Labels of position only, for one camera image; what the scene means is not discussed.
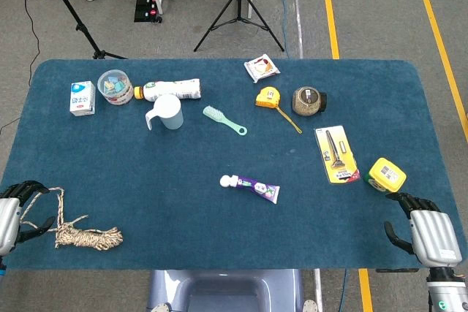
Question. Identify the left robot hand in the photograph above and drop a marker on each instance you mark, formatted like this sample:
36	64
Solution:
9	217

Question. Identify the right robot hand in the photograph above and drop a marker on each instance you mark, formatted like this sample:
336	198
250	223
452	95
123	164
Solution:
433	235

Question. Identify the purple toothpaste tube white cap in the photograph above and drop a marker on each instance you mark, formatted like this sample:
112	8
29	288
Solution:
256	188

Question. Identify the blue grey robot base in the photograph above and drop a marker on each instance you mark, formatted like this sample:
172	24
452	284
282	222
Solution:
226	290

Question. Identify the yellow tape measure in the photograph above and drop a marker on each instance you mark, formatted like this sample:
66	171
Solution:
268	97

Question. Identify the yellow lidded square box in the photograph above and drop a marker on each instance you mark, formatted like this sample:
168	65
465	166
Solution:
387	175

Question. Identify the razor in yellow blister pack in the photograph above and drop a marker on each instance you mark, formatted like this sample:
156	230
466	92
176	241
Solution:
336	155

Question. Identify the white blue milk carton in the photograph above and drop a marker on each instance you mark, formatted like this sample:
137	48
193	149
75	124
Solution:
82	98

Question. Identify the blue carpet table mat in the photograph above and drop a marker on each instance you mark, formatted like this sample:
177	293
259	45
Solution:
146	180

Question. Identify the clear plastic candy jar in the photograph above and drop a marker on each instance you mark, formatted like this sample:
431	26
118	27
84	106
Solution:
115	87

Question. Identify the round glass jar black lid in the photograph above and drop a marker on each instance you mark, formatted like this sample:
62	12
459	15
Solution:
307	102

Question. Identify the white bottle yellow cap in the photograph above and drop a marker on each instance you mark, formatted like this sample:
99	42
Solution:
172	89

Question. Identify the black slanted light stand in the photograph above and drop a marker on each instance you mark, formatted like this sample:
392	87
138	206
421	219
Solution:
75	16

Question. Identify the white snack packet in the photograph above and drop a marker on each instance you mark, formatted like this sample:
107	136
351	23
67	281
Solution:
261	68

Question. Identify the black power strip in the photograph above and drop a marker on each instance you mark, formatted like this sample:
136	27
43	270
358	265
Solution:
146	3

